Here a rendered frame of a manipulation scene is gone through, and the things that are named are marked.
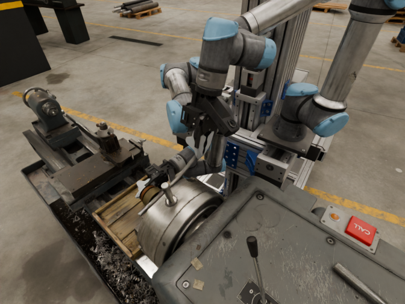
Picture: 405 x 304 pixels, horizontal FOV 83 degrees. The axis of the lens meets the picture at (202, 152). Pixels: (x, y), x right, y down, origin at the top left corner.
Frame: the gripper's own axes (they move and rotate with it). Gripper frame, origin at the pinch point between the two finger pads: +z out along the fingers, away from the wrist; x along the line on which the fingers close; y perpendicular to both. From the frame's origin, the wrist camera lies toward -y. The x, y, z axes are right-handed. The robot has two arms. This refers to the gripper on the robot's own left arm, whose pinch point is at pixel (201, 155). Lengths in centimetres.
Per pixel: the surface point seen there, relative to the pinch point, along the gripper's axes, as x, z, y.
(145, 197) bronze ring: 4.8, 26.4, 17.5
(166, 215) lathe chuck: 11.7, 16.5, -0.2
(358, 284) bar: -0.1, 7.5, -46.6
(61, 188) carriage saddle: 16, 49, 66
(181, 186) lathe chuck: 2.4, 12.6, 3.4
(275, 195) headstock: -11.5, 6.3, -21.7
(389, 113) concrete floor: -375, 31, -53
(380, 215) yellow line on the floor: -186, 86, -80
